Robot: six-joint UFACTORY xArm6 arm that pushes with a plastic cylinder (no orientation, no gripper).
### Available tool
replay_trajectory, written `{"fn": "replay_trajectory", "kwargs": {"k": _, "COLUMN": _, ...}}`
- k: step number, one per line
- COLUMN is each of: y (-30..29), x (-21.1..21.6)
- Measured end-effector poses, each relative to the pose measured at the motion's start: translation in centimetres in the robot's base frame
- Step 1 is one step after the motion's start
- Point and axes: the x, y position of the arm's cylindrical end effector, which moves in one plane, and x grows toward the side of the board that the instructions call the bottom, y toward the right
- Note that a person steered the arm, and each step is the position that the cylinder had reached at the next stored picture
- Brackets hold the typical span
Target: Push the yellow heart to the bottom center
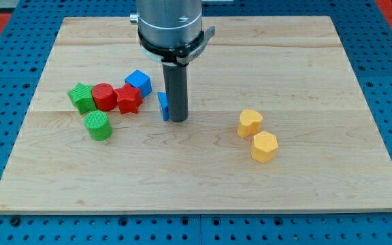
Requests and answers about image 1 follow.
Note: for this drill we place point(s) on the blue cube block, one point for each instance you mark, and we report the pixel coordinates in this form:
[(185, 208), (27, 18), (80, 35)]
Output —
[(140, 80)]

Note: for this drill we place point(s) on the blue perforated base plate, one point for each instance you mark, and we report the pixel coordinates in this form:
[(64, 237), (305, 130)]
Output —
[(25, 44)]

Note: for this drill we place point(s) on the yellow heart block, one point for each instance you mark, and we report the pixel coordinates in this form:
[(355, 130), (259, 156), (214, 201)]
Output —
[(249, 122)]

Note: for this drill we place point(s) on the red cylinder block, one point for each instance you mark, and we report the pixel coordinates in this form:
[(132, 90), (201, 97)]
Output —
[(104, 97)]

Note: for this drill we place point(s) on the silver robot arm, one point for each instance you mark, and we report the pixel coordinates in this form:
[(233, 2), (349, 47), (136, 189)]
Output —
[(171, 31)]

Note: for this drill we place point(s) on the red star block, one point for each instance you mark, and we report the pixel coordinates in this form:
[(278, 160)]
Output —
[(128, 99)]

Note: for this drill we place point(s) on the yellow hexagon block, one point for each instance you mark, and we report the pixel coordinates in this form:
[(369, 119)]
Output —
[(264, 147)]

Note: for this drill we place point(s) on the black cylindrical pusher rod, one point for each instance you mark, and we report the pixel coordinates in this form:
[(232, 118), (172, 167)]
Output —
[(175, 78)]

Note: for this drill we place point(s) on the wooden board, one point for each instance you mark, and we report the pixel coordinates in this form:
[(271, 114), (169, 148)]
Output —
[(293, 70)]

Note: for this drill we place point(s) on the green star block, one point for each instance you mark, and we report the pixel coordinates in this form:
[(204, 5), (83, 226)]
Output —
[(81, 98)]

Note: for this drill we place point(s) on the green cylinder block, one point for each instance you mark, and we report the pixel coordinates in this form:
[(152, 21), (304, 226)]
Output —
[(98, 125)]

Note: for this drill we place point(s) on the blue flat block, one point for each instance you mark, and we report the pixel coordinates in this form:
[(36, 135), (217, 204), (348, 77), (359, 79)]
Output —
[(163, 104)]

